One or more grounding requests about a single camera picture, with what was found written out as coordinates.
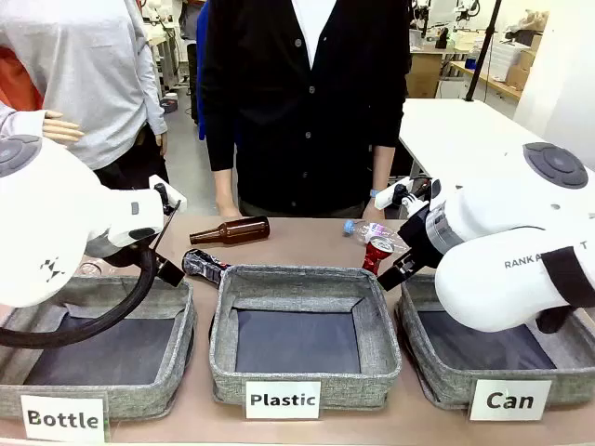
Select brown glass bottle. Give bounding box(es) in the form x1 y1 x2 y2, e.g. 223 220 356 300
189 216 271 246

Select clear labelled plastic bottle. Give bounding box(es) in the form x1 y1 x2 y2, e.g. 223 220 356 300
343 218 411 253

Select grey basket labelled Bottle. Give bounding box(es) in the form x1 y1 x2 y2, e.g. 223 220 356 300
0 274 197 422

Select person in black cardigan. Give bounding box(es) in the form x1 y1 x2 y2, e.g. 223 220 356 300
196 0 414 219

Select crushed red can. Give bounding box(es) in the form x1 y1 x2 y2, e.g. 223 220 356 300
362 235 397 273

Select white Bottle label card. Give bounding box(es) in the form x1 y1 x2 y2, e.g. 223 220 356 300
20 393 108 444

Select person's left forearm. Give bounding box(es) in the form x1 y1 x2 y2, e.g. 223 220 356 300
371 144 397 192

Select black tripod pole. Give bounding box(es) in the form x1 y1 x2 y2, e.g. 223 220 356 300
464 0 504 103

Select cardboard box under desk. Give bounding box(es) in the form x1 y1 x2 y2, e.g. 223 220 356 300
405 53 443 99

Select crushed black can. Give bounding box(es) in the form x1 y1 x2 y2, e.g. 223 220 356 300
181 248 232 285

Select person's left hand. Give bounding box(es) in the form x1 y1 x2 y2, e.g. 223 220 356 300
361 196 387 219

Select stacked cardboard boxes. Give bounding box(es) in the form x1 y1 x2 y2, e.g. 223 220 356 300
505 33 544 92

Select person's right forearm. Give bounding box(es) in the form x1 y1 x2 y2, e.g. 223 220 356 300
213 167 239 210

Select wooden background desk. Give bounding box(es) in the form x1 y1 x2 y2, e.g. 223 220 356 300
448 59 524 101

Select grey basket labelled Plastic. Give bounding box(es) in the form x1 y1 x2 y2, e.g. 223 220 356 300
208 264 403 412

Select white Can label card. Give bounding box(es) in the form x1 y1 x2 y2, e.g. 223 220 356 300
469 379 553 423

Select white Plastic label card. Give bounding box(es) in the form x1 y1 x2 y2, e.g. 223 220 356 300
245 380 323 421

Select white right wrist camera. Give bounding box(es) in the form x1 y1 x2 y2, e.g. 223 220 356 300
373 176 442 216

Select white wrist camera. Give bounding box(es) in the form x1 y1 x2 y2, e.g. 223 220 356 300
373 176 442 216
147 175 188 216

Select mannequin in grey shirt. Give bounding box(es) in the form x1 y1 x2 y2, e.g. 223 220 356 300
0 0 171 191

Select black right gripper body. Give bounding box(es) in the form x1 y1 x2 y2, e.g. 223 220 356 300
397 203 443 271

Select grey basket labelled Can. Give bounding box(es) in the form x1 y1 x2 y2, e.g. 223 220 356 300
396 272 595 412

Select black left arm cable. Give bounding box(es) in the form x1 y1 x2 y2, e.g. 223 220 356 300
0 248 157 349

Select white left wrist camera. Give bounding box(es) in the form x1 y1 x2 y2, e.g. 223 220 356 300
147 175 188 216

